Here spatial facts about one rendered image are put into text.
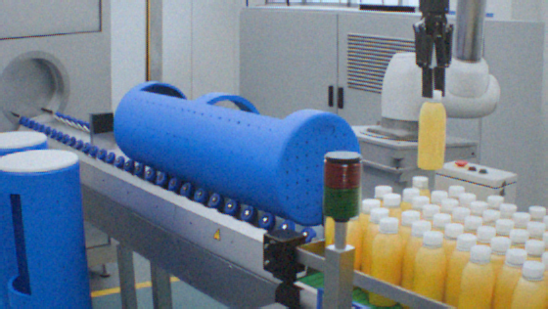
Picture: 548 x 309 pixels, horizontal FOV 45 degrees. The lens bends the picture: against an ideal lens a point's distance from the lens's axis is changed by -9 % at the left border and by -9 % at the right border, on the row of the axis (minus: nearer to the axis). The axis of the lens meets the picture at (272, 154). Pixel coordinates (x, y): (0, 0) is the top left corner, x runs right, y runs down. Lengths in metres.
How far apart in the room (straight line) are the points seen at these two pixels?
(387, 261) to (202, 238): 0.74
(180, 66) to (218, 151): 5.38
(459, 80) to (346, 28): 1.77
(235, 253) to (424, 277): 0.68
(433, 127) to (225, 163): 0.55
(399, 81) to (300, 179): 0.68
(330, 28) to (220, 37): 3.43
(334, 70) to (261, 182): 2.40
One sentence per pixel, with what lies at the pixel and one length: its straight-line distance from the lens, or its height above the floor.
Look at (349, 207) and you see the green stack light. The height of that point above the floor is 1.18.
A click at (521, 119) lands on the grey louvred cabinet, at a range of 3.58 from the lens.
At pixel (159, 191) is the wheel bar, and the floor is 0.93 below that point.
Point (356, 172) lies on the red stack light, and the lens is 1.17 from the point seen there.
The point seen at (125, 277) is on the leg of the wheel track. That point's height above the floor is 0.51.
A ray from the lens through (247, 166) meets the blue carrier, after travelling 1.78.
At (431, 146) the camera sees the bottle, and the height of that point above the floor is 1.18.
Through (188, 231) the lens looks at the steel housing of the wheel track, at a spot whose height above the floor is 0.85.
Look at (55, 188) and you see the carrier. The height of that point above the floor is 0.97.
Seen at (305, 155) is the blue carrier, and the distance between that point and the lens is 1.74.
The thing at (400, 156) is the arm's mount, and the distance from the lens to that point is 2.16.
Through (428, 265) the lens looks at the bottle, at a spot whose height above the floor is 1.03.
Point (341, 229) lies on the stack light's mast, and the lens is 1.21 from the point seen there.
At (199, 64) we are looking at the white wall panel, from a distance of 7.33.
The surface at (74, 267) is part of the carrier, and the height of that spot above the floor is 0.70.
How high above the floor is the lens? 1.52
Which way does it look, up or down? 13 degrees down
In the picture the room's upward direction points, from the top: straight up
